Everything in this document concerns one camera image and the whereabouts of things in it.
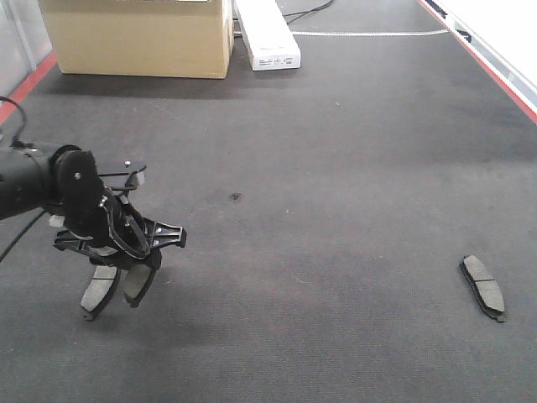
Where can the dark brake pad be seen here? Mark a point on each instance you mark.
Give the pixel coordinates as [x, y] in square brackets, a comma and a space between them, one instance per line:
[100, 290]
[484, 287]
[137, 282]

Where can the cardboard box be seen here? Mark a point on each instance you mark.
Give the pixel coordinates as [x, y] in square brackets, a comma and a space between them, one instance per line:
[192, 39]

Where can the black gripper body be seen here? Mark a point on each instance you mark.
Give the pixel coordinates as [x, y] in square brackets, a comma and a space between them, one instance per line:
[99, 220]

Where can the white conveyor side rail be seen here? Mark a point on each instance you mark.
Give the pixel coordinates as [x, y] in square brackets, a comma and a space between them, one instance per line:
[501, 37]

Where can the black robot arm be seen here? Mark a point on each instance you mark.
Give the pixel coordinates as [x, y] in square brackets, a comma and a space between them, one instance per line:
[27, 179]

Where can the white long box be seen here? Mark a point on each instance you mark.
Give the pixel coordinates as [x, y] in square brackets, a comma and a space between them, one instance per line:
[268, 39]

